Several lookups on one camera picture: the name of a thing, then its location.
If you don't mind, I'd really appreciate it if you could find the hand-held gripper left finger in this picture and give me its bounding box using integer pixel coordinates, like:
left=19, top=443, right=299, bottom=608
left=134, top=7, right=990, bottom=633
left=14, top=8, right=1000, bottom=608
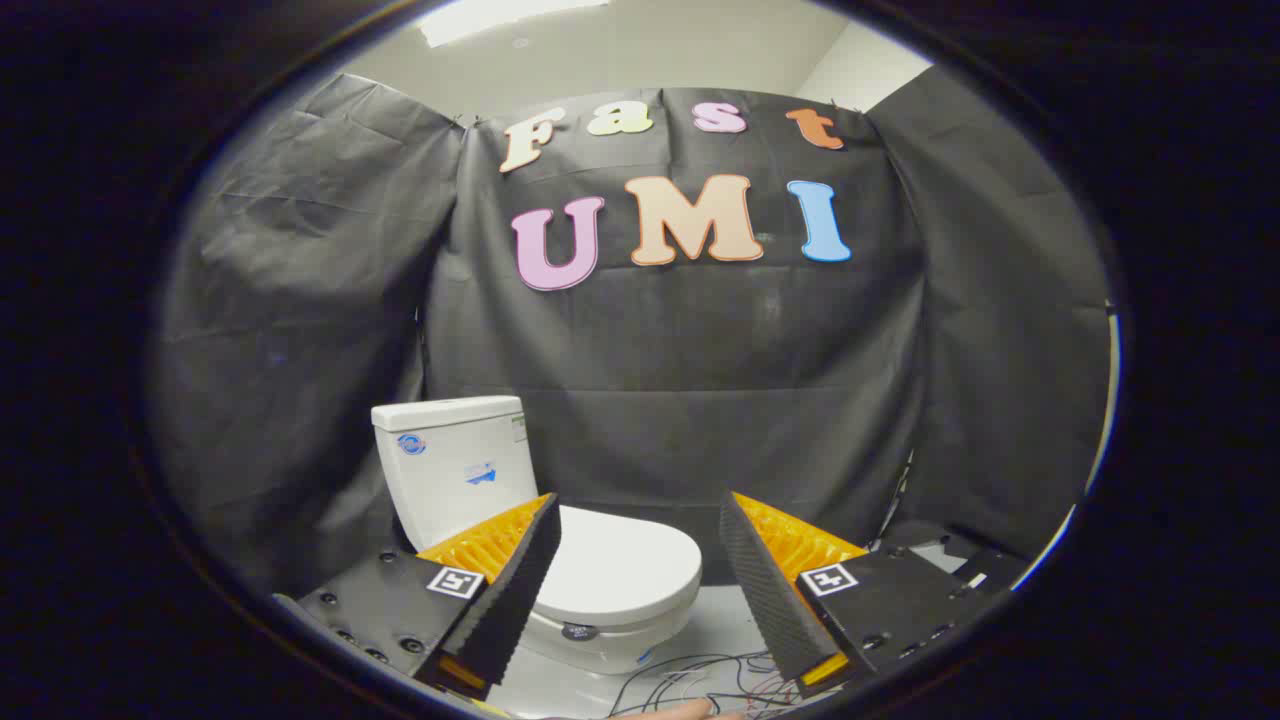
left=272, top=492, right=563, bottom=701

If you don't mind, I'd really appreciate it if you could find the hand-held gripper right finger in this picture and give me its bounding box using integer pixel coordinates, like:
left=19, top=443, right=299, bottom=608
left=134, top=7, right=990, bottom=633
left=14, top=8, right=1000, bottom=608
left=718, top=490, right=1001, bottom=699

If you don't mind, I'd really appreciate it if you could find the white toilet lid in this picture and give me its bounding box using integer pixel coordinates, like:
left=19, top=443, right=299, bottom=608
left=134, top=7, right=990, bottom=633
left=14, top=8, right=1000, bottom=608
left=533, top=505, right=704, bottom=631

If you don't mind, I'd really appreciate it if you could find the white ceramic toilet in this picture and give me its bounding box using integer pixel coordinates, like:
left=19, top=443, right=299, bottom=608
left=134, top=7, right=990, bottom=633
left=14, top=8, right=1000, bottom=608
left=371, top=395, right=704, bottom=676

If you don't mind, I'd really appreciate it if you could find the black device box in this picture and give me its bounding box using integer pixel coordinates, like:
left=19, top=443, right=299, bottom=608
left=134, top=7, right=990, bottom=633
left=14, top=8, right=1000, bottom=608
left=955, top=545, right=1031, bottom=593

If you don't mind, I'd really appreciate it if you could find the black backdrop cloth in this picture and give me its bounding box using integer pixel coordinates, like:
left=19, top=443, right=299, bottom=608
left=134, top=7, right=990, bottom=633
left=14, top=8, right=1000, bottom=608
left=150, top=68, right=1113, bottom=601

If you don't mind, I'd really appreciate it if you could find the tangle of thin cables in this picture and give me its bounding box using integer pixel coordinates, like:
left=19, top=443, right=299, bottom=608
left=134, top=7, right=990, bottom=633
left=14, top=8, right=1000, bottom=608
left=608, top=650, right=801, bottom=719

